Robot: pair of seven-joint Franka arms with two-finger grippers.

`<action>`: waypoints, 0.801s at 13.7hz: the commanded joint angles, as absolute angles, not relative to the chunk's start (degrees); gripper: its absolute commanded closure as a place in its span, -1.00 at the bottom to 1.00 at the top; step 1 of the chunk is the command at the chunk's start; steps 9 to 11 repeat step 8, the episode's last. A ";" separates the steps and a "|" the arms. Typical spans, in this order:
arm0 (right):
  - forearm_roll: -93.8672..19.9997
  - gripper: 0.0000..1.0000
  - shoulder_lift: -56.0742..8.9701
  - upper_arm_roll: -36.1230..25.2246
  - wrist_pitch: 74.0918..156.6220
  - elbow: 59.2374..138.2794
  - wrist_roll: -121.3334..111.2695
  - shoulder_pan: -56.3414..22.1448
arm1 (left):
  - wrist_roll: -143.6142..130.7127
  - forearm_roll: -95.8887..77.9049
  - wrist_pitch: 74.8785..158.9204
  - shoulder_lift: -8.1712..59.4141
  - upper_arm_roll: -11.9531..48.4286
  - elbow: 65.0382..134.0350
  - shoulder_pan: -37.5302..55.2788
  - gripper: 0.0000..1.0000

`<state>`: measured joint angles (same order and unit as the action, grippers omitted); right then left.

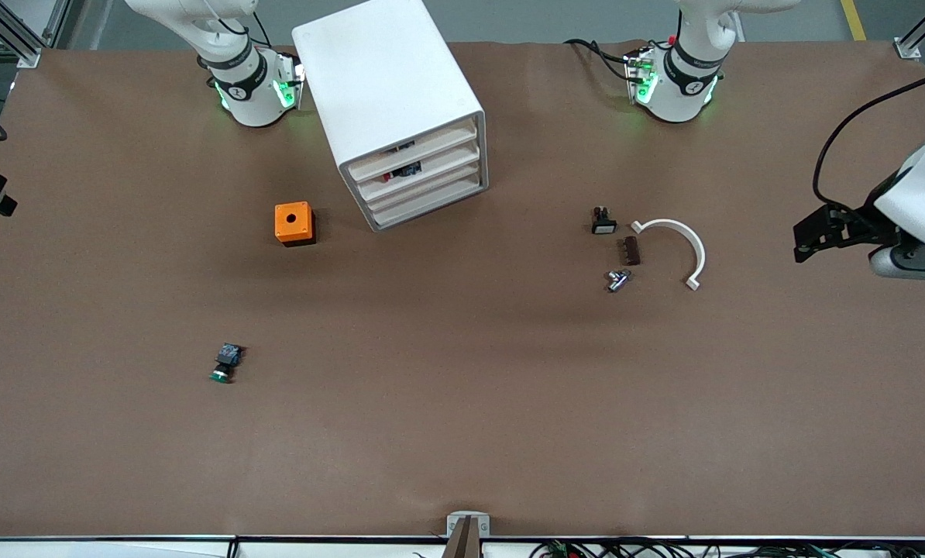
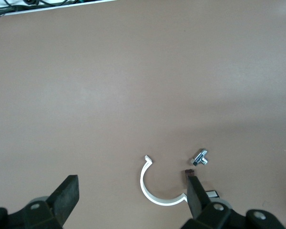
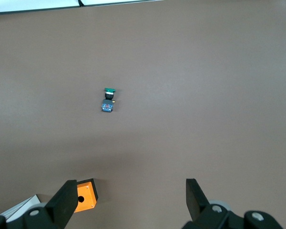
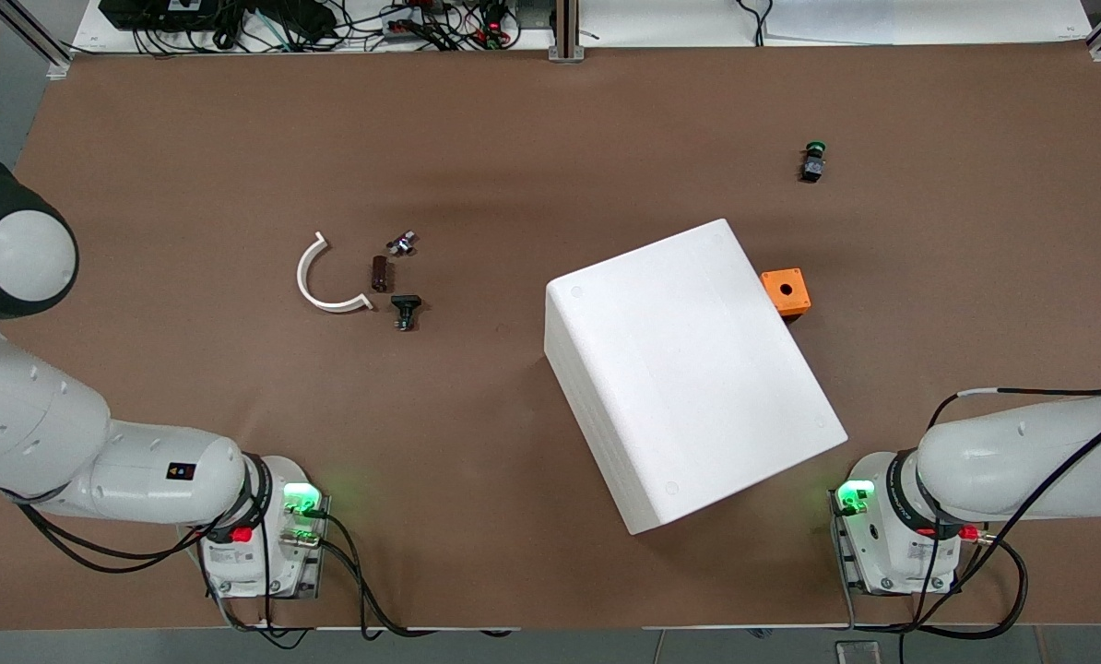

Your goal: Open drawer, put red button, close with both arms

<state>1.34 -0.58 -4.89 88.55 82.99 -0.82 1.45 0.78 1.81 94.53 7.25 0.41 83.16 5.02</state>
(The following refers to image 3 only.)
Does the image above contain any orange button enclosure box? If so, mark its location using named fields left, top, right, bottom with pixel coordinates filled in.
left=73, top=178, right=99, bottom=213

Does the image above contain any white drawer cabinet shell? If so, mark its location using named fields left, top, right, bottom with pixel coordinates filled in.
left=0, top=194, right=50, bottom=224

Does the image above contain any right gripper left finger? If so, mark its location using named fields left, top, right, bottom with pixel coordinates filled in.
left=0, top=179, right=78, bottom=229

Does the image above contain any green mushroom push button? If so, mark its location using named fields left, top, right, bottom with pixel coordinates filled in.
left=101, top=87, right=118, bottom=114

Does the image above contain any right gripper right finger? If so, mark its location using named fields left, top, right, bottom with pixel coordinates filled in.
left=182, top=178, right=284, bottom=229

